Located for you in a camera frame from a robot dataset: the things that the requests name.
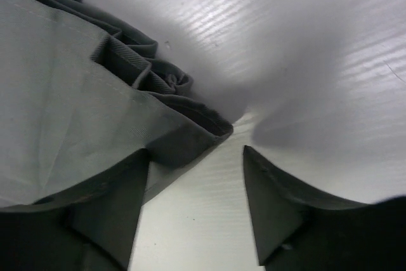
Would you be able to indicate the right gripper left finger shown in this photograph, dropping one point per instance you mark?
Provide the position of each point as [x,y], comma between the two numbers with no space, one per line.
[90,226]

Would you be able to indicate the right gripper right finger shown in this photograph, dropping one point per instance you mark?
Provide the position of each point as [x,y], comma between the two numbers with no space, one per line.
[299,227]

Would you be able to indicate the grey pleated skirt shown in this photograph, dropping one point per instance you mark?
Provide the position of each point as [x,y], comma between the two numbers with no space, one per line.
[80,91]

